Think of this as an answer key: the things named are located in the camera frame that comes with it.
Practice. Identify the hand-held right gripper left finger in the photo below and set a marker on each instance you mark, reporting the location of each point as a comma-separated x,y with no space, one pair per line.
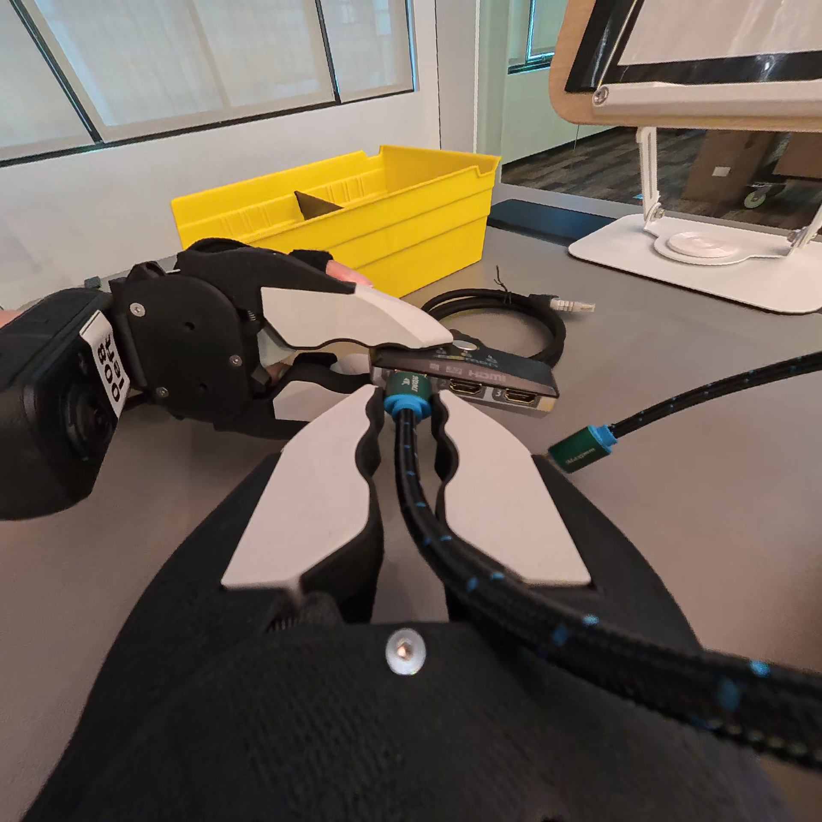
308,501

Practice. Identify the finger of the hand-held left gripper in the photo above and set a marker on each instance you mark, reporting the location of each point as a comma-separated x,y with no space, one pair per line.
302,401
366,318

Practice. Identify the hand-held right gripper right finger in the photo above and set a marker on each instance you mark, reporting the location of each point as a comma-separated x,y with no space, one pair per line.
507,501

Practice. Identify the yellow plastic bin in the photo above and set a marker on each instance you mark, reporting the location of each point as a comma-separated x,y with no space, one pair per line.
385,231

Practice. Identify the grey HDMI switch box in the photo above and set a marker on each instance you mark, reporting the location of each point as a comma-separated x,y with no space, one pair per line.
488,379

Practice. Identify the person's left hand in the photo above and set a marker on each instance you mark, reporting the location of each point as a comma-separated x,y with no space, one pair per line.
350,275

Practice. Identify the black bin divider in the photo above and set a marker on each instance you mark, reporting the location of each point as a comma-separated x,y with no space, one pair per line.
314,207

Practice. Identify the large frosted window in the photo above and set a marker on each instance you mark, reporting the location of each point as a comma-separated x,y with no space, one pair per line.
192,64

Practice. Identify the white tablet stand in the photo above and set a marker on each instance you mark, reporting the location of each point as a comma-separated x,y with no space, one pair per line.
642,250

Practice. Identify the cardboard box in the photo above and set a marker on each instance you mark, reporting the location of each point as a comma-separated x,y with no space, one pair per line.
732,167

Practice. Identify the clear sleeved instruction sheet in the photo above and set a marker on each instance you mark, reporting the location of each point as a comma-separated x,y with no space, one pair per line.
719,32

